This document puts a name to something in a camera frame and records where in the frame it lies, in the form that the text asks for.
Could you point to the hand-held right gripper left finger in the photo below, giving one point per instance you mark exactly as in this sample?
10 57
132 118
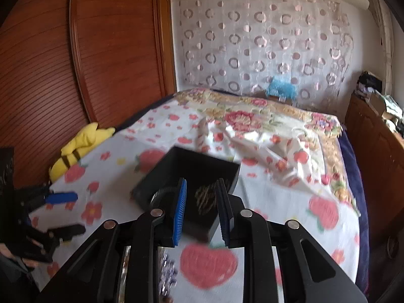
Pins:
178 214

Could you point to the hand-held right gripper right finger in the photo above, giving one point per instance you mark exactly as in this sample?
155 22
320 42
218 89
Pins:
224 217

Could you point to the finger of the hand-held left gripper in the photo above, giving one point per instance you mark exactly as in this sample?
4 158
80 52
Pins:
68 230
61 197

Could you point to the black jewelry box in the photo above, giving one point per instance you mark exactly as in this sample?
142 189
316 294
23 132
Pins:
195 167

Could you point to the person's left hand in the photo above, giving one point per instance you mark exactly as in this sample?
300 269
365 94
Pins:
29 264

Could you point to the yellow striped plush toy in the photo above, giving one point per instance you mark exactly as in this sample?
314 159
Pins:
79 145

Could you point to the strawberry printed white cloth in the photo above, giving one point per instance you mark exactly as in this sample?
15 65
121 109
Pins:
277 202

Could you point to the floral blanket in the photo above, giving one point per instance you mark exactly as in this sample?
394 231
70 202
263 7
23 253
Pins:
246 116

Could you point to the dark blue bed sheet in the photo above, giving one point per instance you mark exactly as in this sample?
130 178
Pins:
359 180

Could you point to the wooden slatted wardrobe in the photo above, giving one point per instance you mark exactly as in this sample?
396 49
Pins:
110 53

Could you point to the wooden cabinet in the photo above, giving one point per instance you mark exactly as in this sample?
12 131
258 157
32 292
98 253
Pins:
372 139

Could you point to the round dark bowl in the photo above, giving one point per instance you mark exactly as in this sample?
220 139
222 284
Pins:
393 246

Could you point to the circle patterned sheer curtain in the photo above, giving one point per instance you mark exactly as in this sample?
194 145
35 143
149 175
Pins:
252 38

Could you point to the cardboard box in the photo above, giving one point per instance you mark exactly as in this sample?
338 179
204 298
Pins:
378 101

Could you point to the dark clothes pile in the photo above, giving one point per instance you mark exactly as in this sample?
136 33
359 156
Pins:
367 80

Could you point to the beige patterned window curtain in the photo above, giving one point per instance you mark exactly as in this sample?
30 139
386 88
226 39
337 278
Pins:
386 38

